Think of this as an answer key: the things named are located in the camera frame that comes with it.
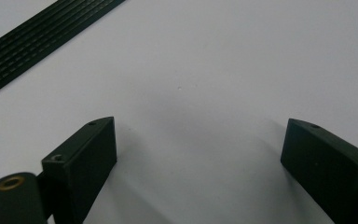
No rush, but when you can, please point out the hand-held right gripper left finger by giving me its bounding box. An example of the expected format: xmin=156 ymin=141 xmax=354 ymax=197
xmin=36 ymin=116 xmax=117 ymax=224

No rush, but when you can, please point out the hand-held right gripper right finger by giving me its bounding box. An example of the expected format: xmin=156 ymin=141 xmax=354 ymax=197
xmin=280 ymin=118 xmax=358 ymax=224

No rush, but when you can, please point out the dark green ribbed belt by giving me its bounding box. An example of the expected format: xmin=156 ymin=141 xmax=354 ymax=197
xmin=0 ymin=0 xmax=127 ymax=103

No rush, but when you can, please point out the white table sheet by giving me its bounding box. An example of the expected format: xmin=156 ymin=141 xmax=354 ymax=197
xmin=0 ymin=0 xmax=358 ymax=224

